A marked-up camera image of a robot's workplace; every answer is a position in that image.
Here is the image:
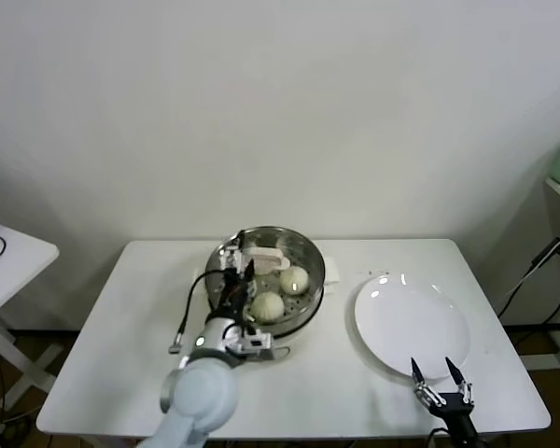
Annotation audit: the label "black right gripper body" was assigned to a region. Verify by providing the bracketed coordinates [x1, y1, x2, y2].
[428, 391, 484, 448]

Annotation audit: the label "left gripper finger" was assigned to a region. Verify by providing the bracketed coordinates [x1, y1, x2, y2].
[241, 259, 258, 296]
[217, 228, 246, 274]

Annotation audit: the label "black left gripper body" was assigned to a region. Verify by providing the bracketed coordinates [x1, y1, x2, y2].
[208, 272, 258, 329]

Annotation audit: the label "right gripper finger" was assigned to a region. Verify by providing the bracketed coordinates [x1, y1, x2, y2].
[410, 357, 444, 410]
[444, 357, 475, 405]

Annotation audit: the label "round glass lid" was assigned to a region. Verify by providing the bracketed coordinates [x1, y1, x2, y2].
[204, 226, 327, 330]

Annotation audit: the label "white steamed baozi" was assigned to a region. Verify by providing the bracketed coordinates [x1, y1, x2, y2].
[278, 265, 310, 296]
[251, 291, 286, 324]

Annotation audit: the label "stainless steel steamer basket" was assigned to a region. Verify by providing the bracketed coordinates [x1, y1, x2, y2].
[203, 226, 327, 338]

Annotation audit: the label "white round plate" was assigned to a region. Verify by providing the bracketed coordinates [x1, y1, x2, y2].
[353, 273, 472, 380]

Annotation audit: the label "white side table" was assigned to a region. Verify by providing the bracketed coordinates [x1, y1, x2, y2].
[0, 217, 61, 414]

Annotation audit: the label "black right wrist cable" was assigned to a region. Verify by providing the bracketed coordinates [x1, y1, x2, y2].
[426, 426, 450, 448]

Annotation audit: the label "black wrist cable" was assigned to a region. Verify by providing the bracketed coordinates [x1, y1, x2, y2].
[166, 272, 229, 356]
[426, 426, 450, 448]

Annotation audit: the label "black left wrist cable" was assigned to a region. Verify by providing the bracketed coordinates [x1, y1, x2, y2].
[166, 272, 229, 356]

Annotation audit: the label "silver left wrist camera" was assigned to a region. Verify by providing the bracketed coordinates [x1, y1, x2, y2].
[235, 326, 275, 361]

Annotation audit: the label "black power cable with adapter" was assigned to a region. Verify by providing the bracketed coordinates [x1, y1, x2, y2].
[497, 235, 560, 328]

